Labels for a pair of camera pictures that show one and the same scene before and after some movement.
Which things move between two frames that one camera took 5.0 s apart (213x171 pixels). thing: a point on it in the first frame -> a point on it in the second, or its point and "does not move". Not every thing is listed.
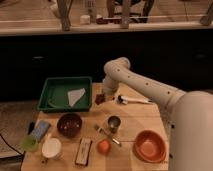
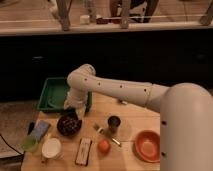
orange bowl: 149,146 does not move
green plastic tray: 54,97 does not move
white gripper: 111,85 -> 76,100
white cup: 51,147 does not move
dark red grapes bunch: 100,98 -> 69,124
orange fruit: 104,146 does not move
